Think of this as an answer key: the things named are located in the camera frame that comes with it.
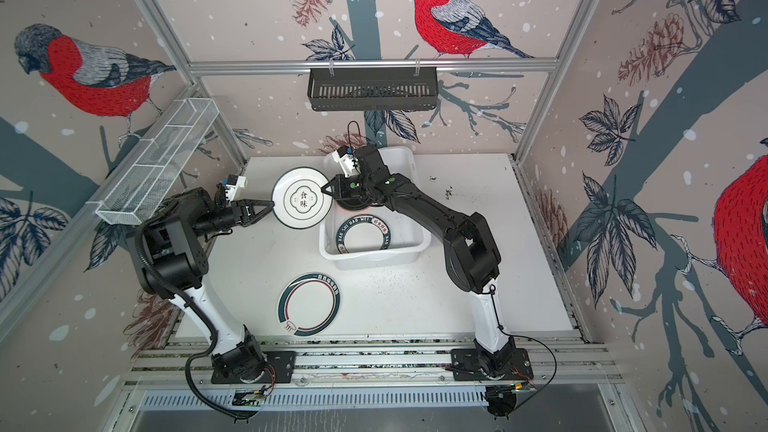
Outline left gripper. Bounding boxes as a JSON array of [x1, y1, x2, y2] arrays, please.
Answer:
[[195, 203, 275, 241]]

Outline white plate black line pattern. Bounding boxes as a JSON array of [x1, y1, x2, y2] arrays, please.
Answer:
[[271, 167, 333, 230]]

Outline white plate dark lettered rim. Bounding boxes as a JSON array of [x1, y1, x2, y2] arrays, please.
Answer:
[[335, 214, 392, 254]]

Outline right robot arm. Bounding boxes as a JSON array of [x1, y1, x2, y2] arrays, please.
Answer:
[[322, 145, 516, 380]]

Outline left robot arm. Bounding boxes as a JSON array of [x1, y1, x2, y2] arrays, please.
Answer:
[[126, 188, 276, 383]]

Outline white plastic bin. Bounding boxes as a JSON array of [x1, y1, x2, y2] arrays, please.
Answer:
[[318, 146, 433, 271]]

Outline white plate green red rim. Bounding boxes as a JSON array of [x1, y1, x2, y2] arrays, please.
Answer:
[[277, 273, 341, 337]]

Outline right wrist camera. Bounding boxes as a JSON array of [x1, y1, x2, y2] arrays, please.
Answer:
[[331, 146, 360, 178]]

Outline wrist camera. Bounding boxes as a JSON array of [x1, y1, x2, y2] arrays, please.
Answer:
[[331, 146, 360, 178], [222, 175, 247, 202]]

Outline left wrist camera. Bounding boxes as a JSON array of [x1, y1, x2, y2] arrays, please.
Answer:
[[222, 175, 247, 202]]

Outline black wall basket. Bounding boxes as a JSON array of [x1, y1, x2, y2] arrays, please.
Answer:
[[307, 67, 439, 112]]

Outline white wire mesh basket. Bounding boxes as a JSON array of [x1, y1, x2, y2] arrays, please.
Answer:
[[95, 98, 219, 226]]

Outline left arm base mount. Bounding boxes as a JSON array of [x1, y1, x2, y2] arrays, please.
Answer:
[[211, 350, 297, 385]]

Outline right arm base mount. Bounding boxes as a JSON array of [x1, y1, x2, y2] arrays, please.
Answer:
[[446, 346, 533, 381]]

